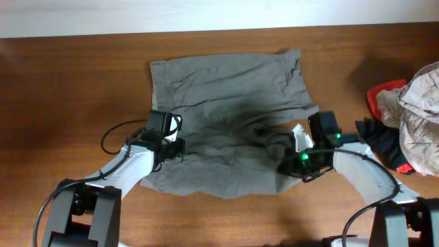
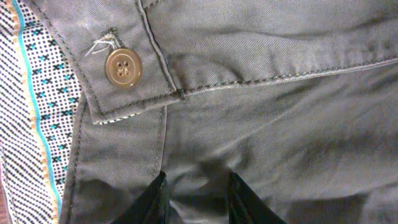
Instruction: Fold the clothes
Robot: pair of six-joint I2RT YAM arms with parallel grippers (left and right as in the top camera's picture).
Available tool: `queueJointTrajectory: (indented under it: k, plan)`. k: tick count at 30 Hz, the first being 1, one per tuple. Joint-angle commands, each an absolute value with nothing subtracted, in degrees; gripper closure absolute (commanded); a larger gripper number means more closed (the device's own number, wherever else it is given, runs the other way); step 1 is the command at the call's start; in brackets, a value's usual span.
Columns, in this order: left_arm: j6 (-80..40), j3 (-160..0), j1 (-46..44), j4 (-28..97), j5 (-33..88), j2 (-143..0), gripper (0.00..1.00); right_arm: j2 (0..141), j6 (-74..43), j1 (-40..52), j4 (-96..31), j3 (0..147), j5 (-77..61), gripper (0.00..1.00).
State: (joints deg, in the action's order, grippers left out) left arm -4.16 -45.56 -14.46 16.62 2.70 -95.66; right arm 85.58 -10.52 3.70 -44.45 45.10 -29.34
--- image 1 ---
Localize black garment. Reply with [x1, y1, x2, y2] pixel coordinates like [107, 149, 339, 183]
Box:
[355, 119, 415, 175]

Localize beige crumpled garment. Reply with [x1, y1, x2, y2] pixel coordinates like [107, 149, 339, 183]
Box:
[376, 62, 438, 176]

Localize grey shorts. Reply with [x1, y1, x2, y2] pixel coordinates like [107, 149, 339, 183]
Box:
[141, 49, 318, 199]

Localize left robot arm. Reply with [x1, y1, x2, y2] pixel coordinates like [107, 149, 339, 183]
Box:
[32, 110, 185, 247]

